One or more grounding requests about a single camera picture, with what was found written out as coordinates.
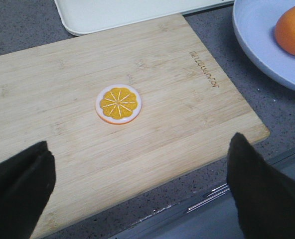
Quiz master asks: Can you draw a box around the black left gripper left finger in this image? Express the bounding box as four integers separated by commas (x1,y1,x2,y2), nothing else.
0,141,56,239

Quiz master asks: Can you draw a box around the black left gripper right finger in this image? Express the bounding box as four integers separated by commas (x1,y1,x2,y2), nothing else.
227,133,295,239

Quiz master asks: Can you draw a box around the whole orange fruit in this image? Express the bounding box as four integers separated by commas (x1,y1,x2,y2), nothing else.
274,6,295,56

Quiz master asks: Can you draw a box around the light blue plate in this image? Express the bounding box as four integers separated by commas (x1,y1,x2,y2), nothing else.
232,0,295,91

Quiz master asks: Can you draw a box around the white rectangular tray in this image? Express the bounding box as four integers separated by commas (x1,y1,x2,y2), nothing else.
54,0,233,36

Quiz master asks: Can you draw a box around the orange slice toy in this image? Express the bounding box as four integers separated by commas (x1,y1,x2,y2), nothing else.
95,84,142,124

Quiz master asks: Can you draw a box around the wooden cutting board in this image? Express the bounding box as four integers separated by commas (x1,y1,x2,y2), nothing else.
0,14,269,239

